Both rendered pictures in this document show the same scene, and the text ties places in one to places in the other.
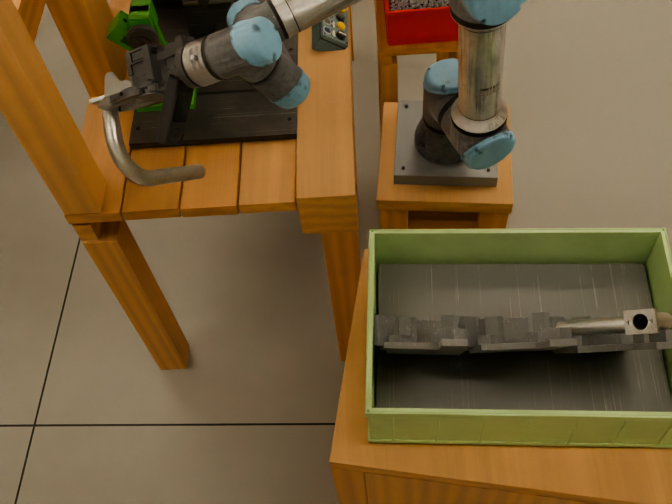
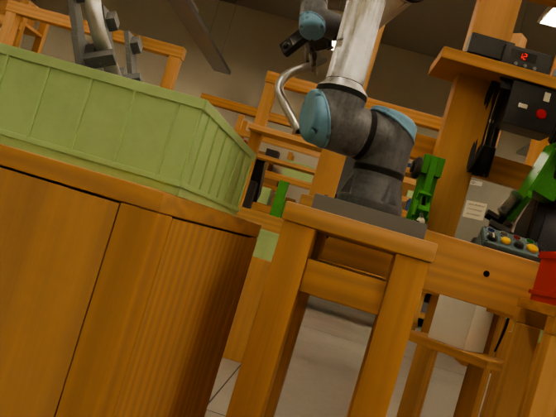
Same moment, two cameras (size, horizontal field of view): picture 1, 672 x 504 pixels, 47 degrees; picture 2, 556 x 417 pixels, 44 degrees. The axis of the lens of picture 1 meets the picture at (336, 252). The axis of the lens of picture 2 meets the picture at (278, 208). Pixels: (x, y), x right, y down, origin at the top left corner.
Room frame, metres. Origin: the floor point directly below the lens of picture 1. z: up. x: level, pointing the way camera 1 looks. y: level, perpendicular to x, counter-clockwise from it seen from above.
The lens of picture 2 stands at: (0.98, -1.84, 0.77)
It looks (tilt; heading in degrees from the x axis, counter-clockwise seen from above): 2 degrees up; 88
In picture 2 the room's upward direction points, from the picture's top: 17 degrees clockwise
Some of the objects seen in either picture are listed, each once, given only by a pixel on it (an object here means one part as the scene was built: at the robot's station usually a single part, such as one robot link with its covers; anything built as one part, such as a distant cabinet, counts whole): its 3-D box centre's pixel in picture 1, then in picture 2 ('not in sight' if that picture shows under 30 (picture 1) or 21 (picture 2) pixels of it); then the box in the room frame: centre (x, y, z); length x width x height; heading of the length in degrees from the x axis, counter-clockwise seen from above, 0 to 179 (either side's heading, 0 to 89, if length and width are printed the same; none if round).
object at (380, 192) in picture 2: (446, 126); (373, 190); (1.23, -0.30, 0.93); 0.15 x 0.15 x 0.10
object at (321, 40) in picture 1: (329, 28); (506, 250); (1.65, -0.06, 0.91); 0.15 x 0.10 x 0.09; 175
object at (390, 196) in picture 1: (444, 155); (360, 234); (1.23, -0.30, 0.83); 0.32 x 0.32 x 0.04; 79
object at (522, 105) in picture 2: not in sight; (527, 110); (1.78, 0.44, 1.42); 0.17 x 0.12 x 0.15; 175
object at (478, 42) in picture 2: not in sight; (488, 50); (1.60, 0.46, 1.59); 0.15 x 0.07 x 0.07; 175
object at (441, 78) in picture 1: (450, 93); (385, 140); (1.22, -0.30, 1.05); 0.13 x 0.12 x 0.14; 16
